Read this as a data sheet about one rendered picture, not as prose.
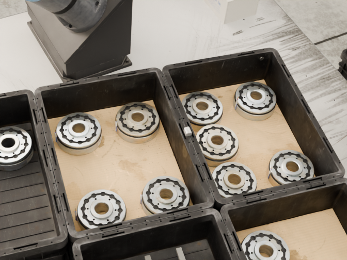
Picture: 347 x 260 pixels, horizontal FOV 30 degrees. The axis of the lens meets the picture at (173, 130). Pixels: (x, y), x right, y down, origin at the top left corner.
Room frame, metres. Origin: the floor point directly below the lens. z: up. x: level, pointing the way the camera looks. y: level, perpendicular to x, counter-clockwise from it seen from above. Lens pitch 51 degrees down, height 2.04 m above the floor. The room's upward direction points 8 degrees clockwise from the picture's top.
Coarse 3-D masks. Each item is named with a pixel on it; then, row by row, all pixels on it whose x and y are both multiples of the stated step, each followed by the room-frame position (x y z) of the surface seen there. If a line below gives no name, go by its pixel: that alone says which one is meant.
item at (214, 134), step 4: (216, 132) 0.94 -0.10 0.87; (208, 136) 0.93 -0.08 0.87; (212, 136) 0.93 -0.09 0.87; (216, 136) 0.94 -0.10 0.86; (220, 136) 0.94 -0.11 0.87; (224, 136) 0.94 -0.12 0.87; (208, 140) 0.92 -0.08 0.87; (224, 140) 0.92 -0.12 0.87; (208, 144) 0.91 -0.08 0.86; (212, 144) 0.91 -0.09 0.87; (220, 144) 0.91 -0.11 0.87; (224, 144) 0.91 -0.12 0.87; (212, 148) 0.90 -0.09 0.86; (216, 148) 0.90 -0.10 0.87; (220, 148) 0.90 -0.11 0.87
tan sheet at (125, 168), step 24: (48, 120) 0.94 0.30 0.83; (120, 144) 0.90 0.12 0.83; (144, 144) 0.91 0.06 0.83; (168, 144) 0.92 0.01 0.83; (72, 168) 0.82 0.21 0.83; (96, 168) 0.82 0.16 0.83; (120, 168) 0.83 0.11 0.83; (144, 168) 0.84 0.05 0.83; (168, 168) 0.85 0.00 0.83; (72, 192) 0.75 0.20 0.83; (120, 192) 0.77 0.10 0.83; (72, 216) 0.69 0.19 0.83
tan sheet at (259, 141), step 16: (224, 96) 1.09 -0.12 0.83; (224, 112) 1.04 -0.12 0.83; (240, 128) 1.00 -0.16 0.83; (256, 128) 1.00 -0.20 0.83; (272, 128) 1.01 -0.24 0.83; (288, 128) 1.02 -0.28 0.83; (240, 144) 0.95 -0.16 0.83; (256, 144) 0.95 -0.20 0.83; (272, 144) 0.96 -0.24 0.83; (288, 144) 0.97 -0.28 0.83; (240, 160) 0.90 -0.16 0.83; (256, 160) 0.91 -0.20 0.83; (256, 176) 0.86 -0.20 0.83
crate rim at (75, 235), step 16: (80, 80) 0.99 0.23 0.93; (96, 80) 1.00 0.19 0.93; (160, 80) 1.02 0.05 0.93; (176, 112) 0.93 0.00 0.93; (48, 128) 0.84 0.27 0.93; (48, 144) 0.80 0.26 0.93; (192, 160) 0.81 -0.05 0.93; (64, 192) 0.69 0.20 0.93; (208, 192) 0.73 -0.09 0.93; (64, 208) 0.65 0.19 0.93; (192, 208) 0.69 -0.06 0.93; (112, 224) 0.63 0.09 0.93; (128, 224) 0.63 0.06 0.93
